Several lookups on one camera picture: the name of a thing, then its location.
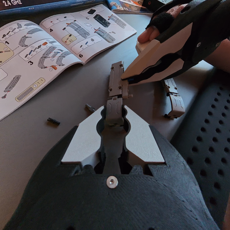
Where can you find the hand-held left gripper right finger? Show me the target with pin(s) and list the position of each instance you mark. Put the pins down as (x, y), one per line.
(143, 143)

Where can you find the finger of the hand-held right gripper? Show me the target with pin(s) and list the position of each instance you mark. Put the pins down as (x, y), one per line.
(167, 71)
(161, 52)

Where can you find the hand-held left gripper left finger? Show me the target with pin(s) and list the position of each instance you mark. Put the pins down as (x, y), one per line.
(82, 143)

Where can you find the blue connector pin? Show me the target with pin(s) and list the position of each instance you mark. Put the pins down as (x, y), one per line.
(132, 80)

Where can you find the black connector pin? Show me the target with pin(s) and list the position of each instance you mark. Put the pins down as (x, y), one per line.
(53, 121)

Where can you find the grey connector pin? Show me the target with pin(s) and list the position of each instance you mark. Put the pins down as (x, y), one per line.
(89, 107)

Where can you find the grey block assembly orange connector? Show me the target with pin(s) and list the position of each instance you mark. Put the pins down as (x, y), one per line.
(115, 79)

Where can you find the person's right forearm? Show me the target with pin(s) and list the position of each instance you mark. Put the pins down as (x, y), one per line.
(219, 52)

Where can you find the grey desk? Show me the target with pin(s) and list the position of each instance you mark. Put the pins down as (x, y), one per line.
(71, 93)

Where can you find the person's right hand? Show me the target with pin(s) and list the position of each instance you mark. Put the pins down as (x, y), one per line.
(147, 36)

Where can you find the grey panel block assembly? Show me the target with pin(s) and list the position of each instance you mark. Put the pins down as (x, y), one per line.
(175, 100)

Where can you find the colourful leaflet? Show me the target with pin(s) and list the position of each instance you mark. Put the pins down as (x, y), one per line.
(125, 6)

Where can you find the black perforated chair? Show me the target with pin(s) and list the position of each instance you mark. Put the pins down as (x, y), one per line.
(206, 125)

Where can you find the white instruction booklet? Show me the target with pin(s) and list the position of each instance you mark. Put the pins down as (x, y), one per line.
(53, 53)

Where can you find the blue robot kit box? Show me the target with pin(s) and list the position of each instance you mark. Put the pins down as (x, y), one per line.
(45, 5)

